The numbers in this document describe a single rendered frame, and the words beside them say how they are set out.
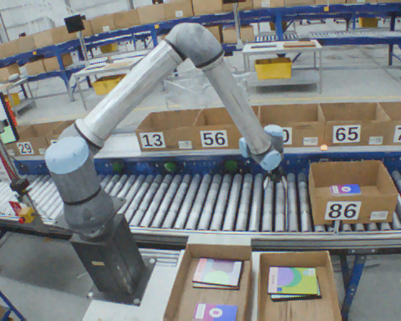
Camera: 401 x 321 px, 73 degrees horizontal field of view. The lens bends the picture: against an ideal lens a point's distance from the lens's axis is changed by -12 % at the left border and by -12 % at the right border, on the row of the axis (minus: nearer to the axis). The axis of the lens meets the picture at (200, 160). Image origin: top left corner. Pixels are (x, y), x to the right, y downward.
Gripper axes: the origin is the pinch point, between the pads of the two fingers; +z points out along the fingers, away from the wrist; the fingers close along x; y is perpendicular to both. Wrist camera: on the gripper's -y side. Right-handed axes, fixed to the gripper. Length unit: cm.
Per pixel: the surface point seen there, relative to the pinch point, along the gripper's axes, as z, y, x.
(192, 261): 4, 48, -36
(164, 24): -49, -476, -211
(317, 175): -3.4, -5.9, 23.2
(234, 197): 5.4, 1.3, -22.8
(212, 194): 5.4, -1.7, -35.7
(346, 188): 3.0, -2.7, 39.0
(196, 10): -67, -482, -141
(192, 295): 4, 67, -31
